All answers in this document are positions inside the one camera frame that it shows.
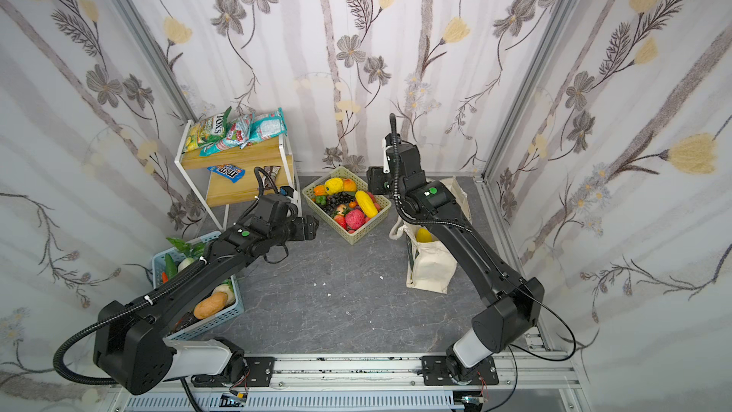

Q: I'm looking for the yellow mango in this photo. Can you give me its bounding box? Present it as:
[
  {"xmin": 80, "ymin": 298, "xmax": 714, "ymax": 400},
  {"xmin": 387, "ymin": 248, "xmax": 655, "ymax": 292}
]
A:
[{"xmin": 415, "ymin": 227, "xmax": 436, "ymax": 243}]

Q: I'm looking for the cream canvas grocery bag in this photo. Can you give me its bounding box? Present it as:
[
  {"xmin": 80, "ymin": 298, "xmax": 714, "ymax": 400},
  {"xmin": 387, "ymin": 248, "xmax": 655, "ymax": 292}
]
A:
[{"xmin": 388, "ymin": 175, "xmax": 474, "ymax": 296}]

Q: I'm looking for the light blue vegetable basket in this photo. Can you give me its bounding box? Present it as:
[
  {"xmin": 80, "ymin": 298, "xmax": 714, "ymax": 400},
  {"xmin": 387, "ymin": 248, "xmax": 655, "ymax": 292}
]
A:
[{"xmin": 151, "ymin": 246, "xmax": 244, "ymax": 341}]

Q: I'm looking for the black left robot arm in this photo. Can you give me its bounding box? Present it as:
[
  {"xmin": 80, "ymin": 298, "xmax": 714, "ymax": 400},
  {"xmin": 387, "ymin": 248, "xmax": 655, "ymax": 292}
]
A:
[{"xmin": 53, "ymin": 188, "xmax": 318, "ymax": 395}]

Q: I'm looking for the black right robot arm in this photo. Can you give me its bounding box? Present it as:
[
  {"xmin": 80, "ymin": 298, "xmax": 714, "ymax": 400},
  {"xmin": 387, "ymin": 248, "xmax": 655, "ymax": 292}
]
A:
[{"xmin": 367, "ymin": 114, "xmax": 559, "ymax": 381}]

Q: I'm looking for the teal snack bag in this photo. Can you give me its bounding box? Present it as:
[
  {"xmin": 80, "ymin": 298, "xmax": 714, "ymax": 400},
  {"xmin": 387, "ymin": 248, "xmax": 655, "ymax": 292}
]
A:
[{"xmin": 248, "ymin": 108, "xmax": 288, "ymax": 144}]

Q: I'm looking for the red pink snack bag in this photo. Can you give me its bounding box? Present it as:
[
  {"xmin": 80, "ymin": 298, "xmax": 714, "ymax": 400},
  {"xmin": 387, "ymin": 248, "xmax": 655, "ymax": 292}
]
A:
[{"xmin": 199, "ymin": 114, "xmax": 253, "ymax": 156}]

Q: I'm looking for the green chips bag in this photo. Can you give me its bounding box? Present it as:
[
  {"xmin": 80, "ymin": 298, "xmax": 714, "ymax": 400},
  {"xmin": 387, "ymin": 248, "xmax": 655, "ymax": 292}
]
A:
[{"xmin": 183, "ymin": 107, "xmax": 232, "ymax": 156}]

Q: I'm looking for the orange peach fruit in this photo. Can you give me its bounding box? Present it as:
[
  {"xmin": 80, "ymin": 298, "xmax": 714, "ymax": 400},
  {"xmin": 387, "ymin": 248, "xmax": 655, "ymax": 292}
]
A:
[{"xmin": 343, "ymin": 179, "xmax": 358, "ymax": 193}]

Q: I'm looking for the pink dragon fruit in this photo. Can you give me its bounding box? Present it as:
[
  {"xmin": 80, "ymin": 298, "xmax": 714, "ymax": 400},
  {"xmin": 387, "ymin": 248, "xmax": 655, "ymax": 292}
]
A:
[{"xmin": 344, "ymin": 209, "xmax": 367, "ymax": 232}]

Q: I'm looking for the yellow bell pepper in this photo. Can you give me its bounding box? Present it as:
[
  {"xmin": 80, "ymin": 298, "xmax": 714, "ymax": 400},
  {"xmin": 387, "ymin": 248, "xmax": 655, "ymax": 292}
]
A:
[{"xmin": 324, "ymin": 177, "xmax": 344, "ymax": 196}]

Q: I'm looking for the brown chocolate bar wrapper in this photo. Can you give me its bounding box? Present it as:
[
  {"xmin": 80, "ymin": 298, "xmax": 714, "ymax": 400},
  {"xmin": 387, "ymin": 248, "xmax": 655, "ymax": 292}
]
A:
[{"xmin": 264, "ymin": 166, "xmax": 281, "ymax": 180}]

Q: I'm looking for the white wooden two-tier shelf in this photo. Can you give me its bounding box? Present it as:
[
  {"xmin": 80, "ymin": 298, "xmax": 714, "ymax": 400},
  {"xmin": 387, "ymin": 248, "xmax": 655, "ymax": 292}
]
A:
[{"xmin": 175, "ymin": 120, "xmax": 301, "ymax": 231}]

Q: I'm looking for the blue candy packet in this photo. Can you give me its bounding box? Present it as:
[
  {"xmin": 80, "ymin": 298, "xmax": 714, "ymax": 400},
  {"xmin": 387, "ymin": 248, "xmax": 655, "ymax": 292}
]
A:
[{"xmin": 208, "ymin": 164, "xmax": 246, "ymax": 183}]

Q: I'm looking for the green leafy spinach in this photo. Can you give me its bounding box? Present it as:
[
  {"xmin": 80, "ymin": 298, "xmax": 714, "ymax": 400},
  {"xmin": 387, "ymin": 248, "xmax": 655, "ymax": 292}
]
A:
[{"xmin": 166, "ymin": 238, "xmax": 207, "ymax": 259}]

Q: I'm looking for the beige potato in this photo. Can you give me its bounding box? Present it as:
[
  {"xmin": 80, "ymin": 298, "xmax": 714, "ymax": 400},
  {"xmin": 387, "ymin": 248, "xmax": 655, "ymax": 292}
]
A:
[{"xmin": 193, "ymin": 291, "xmax": 229, "ymax": 320}]

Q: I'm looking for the white bok choy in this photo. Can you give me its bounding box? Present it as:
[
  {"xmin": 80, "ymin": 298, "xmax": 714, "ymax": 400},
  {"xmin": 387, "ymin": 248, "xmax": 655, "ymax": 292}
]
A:
[{"xmin": 177, "ymin": 257, "xmax": 196, "ymax": 273}]

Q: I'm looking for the green cucumber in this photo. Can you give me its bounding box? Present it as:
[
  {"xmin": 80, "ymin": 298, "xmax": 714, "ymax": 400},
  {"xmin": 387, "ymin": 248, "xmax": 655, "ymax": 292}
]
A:
[{"xmin": 163, "ymin": 254, "xmax": 178, "ymax": 283}]

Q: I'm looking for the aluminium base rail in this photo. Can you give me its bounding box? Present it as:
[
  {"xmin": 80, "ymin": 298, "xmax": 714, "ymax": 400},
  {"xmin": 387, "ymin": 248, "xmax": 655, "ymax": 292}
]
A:
[{"xmin": 102, "ymin": 351, "xmax": 591, "ymax": 411}]

